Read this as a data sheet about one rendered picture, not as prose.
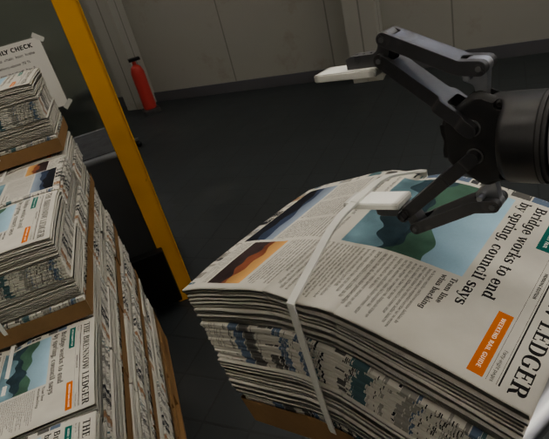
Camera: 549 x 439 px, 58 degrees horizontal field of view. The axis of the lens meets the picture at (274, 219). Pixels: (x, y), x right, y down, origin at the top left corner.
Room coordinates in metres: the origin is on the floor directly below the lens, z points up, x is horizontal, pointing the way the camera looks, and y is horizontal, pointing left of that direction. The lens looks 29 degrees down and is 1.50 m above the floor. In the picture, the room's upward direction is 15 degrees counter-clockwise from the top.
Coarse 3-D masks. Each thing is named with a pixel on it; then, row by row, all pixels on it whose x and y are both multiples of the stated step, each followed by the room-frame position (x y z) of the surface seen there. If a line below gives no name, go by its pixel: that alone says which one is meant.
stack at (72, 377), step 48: (96, 240) 1.41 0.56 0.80; (96, 288) 1.13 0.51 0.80; (48, 336) 0.93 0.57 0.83; (96, 336) 0.91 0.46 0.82; (0, 384) 0.82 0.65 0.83; (48, 384) 0.77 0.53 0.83; (96, 384) 0.75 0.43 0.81; (144, 384) 1.09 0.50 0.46; (0, 432) 0.68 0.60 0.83; (48, 432) 0.65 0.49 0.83; (96, 432) 0.63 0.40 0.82; (144, 432) 0.85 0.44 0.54
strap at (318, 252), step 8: (384, 176) 0.52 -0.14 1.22; (392, 176) 0.52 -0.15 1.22; (376, 184) 0.49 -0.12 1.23; (360, 192) 0.48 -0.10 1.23; (368, 192) 0.48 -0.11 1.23; (352, 200) 0.47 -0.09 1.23; (360, 200) 0.47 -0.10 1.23; (344, 208) 0.46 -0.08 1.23; (352, 208) 0.46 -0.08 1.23; (336, 216) 0.45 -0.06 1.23; (344, 216) 0.45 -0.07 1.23; (336, 224) 0.44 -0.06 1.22; (328, 232) 0.43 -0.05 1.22; (320, 240) 0.43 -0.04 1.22; (328, 240) 0.42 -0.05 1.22; (320, 248) 0.42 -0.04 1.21; (312, 256) 0.41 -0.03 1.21; (320, 256) 0.41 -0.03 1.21; (312, 264) 0.41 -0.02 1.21; (304, 272) 0.40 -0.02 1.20; (312, 272) 0.40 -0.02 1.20; (304, 280) 0.39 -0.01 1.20; (296, 288) 0.39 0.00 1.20; (296, 296) 0.38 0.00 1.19
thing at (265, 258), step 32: (320, 192) 0.66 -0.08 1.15; (352, 192) 0.58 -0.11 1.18; (288, 224) 0.58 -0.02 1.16; (320, 224) 0.52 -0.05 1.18; (224, 256) 0.57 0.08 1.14; (256, 256) 0.51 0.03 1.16; (288, 256) 0.47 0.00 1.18; (192, 288) 0.51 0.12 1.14; (224, 288) 0.46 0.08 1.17; (256, 288) 0.42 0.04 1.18; (224, 320) 0.48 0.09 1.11; (256, 320) 0.43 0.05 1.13; (224, 352) 0.49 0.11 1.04; (256, 352) 0.45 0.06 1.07; (288, 352) 0.40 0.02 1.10; (256, 384) 0.46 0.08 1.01; (288, 384) 0.41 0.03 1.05
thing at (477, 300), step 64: (448, 192) 0.50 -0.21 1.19; (512, 192) 0.48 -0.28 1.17; (384, 256) 0.41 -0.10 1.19; (448, 256) 0.40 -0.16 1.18; (512, 256) 0.38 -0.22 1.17; (384, 320) 0.33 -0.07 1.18; (448, 320) 0.32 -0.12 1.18; (512, 320) 0.31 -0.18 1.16; (384, 384) 0.31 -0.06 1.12; (448, 384) 0.27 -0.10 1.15; (512, 384) 0.25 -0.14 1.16
